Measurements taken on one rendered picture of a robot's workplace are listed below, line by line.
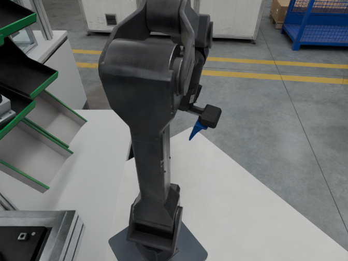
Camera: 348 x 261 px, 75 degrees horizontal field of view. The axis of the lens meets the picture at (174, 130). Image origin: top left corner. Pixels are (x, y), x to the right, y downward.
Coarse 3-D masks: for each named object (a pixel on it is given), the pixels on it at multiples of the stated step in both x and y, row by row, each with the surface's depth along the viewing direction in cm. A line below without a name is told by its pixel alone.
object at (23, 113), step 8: (0, 88) 56; (8, 96) 57; (16, 96) 57; (24, 96) 56; (16, 104) 56; (24, 104) 57; (32, 104) 56; (16, 112) 55; (24, 112) 54; (16, 120) 52; (8, 128) 50; (0, 136) 49
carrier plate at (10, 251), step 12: (0, 228) 57; (12, 228) 57; (24, 228) 57; (36, 228) 57; (0, 240) 55; (12, 240) 55; (36, 240) 55; (0, 252) 53; (12, 252) 53; (24, 252) 53; (36, 252) 54
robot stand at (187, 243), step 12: (180, 228) 48; (108, 240) 46; (120, 240) 46; (180, 240) 46; (192, 240) 46; (120, 252) 44; (132, 252) 44; (180, 252) 44; (192, 252) 44; (204, 252) 44
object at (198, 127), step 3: (195, 123) 51; (198, 123) 51; (195, 126) 51; (198, 126) 51; (201, 126) 51; (204, 126) 51; (195, 129) 52; (198, 129) 52; (192, 132) 53; (195, 132) 53; (192, 135) 55; (189, 138) 56
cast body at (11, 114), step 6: (0, 96) 48; (0, 102) 48; (6, 102) 49; (0, 108) 48; (6, 108) 50; (0, 114) 49; (6, 114) 50; (12, 114) 51; (0, 120) 49; (6, 120) 50; (0, 126) 49
